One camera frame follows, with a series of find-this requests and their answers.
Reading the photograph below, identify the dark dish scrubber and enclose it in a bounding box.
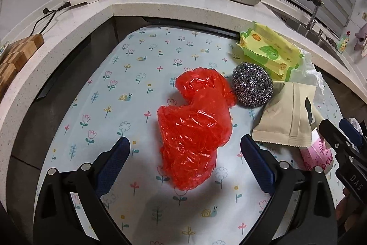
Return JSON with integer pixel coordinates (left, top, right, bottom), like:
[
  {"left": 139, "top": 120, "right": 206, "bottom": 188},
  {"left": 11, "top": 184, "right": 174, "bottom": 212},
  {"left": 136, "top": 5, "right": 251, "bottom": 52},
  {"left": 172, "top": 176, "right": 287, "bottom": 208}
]
[{"left": 324, "top": 35, "right": 339, "bottom": 49}]

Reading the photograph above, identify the red plastic bag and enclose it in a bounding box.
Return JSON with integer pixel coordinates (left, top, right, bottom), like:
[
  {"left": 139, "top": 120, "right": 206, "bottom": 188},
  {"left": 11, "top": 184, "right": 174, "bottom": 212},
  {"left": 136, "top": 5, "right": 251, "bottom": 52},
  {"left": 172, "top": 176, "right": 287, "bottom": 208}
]
[{"left": 157, "top": 67, "right": 238, "bottom": 200}]

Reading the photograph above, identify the stainless steel sink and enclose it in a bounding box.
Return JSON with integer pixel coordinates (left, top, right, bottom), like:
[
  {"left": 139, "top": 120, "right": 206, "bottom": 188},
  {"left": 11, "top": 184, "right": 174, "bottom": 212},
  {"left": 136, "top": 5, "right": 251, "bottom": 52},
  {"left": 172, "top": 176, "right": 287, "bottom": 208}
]
[{"left": 268, "top": 7, "right": 350, "bottom": 72}]

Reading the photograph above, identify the steel wool ball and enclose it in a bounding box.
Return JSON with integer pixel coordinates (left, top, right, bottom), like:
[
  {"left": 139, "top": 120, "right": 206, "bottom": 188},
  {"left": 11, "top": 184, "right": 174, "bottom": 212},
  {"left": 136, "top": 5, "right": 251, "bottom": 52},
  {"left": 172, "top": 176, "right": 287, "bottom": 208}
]
[{"left": 232, "top": 62, "right": 274, "bottom": 108}]

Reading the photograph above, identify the white tissue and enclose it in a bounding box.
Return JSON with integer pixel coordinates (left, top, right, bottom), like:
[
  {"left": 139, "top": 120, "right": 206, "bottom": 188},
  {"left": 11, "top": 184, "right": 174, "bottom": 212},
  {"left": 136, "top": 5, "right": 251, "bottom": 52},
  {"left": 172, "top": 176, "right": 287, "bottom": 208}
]
[{"left": 348, "top": 118, "right": 364, "bottom": 132}]

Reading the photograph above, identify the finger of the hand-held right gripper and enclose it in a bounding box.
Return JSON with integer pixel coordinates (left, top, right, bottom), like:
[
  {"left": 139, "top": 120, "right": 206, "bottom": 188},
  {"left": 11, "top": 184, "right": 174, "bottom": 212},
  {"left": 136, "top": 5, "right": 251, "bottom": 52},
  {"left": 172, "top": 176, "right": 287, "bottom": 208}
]
[
  {"left": 339, "top": 118, "right": 366, "bottom": 145},
  {"left": 319, "top": 119, "right": 367, "bottom": 168}
]

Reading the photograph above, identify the yellow green wet wipe pack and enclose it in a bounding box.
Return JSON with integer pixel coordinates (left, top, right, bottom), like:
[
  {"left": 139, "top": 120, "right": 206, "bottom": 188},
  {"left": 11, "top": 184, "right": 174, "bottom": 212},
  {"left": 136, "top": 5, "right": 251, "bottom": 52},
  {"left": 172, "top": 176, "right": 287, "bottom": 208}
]
[{"left": 236, "top": 22, "right": 309, "bottom": 82}]

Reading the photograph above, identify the person's right hand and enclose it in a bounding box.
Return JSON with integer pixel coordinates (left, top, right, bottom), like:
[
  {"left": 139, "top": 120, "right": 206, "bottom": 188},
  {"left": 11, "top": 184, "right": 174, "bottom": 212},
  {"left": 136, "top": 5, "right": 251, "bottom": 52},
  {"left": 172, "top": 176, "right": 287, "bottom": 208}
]
[{"left": 335, "top": 187, "right": 354, "bottom": 234}]

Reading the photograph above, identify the chrome kitchen faucet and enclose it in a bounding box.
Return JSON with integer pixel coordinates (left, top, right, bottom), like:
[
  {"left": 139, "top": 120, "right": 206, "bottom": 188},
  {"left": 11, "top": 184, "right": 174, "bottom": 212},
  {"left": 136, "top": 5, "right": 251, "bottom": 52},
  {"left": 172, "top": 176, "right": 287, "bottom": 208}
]
[{"left": 301, "top": 0, "right": 326, "bottom": 30}]

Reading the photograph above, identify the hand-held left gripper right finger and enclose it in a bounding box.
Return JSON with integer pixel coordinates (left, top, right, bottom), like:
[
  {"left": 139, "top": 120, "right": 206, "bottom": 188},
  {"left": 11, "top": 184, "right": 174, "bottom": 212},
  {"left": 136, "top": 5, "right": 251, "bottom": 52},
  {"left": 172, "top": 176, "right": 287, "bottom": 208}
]
[{"left": 240, "top": 134, "right": 337, "bottom": 245}]

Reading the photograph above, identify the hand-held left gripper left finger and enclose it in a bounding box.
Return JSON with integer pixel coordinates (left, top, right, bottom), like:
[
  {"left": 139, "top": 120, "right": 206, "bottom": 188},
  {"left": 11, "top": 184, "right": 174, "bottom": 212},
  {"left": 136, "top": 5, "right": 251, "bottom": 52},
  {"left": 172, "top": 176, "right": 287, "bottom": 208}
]
[{"left": 33, "top": 136, "right": 131, "bottom": 245}]

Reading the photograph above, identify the small patterned dish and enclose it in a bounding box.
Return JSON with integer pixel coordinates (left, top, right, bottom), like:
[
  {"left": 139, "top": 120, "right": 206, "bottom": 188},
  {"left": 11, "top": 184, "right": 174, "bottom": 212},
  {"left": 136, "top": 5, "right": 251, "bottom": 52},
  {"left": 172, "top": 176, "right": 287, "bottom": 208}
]
[{"left": 0, "top": 40, "right": 9, "bottom": 60}]

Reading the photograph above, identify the floral tablecloth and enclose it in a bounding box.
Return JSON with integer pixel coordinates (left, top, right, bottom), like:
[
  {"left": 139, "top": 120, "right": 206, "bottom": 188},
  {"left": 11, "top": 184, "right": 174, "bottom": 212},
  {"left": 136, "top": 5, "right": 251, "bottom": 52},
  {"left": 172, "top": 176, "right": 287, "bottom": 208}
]
[{"left": 34, "top": 25, "right": 345, "bottom": 245}]

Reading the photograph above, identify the pink patterned packet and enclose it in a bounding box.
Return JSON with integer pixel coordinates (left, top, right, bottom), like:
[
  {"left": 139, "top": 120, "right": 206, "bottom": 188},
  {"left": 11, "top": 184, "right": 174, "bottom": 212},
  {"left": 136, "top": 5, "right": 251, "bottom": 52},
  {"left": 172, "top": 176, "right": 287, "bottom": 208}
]
[{"left": 299, "top": 128, "right": 334, "bottom": 174}]

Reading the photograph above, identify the purple hanging cloth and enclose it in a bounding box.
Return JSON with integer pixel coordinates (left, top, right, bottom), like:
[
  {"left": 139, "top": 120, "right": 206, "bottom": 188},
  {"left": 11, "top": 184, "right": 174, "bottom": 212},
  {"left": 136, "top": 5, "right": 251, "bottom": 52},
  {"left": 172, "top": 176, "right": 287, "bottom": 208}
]
[{"left": 353, "top": 24, "right": 367, "bottom": 52}]

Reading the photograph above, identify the wooden cutting board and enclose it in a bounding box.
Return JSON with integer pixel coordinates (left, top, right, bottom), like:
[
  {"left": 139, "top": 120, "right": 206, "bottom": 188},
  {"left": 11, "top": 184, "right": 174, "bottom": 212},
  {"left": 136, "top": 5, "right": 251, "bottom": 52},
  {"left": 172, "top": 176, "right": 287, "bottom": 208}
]
[{"left": 0, "top": 33, "right": 45, "bottom": 96}]

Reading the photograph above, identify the black power cable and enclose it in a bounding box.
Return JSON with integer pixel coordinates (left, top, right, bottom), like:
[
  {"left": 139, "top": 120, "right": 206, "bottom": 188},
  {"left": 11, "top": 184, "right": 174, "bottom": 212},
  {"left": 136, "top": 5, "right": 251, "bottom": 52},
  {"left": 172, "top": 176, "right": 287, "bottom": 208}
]
[{"left": 30, "top": 2, "right": 72, "bottom": 36}]

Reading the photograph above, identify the beige paper pouch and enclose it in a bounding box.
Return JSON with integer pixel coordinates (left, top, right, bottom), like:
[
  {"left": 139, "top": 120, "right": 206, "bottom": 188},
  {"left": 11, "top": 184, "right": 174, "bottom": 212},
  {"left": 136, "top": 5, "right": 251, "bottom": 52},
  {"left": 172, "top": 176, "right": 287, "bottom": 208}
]
[{"left": 252, "top": 81, "right": 326, "bottom": 147}]

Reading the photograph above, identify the green dish soap bottle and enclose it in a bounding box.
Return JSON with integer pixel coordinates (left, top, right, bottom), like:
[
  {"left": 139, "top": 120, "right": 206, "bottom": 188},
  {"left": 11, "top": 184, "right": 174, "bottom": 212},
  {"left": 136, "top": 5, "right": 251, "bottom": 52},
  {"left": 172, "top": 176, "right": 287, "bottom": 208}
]
[{"left": 337, "top": 31, "right": 352, "bottom": 54}]

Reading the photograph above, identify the white plastic bag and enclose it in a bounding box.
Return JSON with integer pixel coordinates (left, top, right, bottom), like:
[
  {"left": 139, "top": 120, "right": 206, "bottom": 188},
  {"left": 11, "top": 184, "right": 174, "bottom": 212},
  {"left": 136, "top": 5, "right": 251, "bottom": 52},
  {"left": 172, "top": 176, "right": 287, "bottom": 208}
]
[{"left": 289, "top": 51, "right": 326, "bottom": 99}]

